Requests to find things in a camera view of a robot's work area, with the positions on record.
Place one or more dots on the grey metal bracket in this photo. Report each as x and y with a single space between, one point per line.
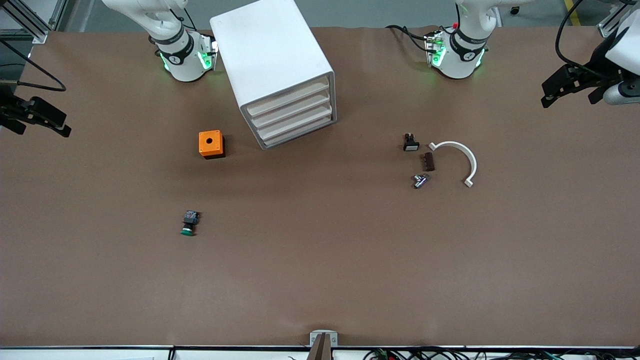
313 340

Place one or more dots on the aluminium frame extrusion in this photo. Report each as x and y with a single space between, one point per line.
607 27
37 34

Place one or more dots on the brown table mat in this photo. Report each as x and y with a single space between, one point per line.
320 250

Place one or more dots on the black white push switch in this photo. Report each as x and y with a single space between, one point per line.
411 144

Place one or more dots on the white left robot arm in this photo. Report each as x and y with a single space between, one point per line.
457 62

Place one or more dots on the silver metal key switch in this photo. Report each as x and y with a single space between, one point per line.
420 181

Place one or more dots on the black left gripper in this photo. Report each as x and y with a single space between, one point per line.
596 66

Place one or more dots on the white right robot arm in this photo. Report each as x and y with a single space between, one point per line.
185 65

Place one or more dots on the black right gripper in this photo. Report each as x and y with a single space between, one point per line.
7 109

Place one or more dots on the green push button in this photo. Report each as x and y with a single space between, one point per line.
190 218

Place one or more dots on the white table edge rail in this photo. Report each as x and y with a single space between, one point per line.
75 354

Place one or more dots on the white curved plastic arc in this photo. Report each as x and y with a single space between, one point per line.
452 144

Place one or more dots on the orange box with hole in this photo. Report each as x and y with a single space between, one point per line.
204 147

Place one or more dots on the brown terminal block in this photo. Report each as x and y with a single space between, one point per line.
429 162

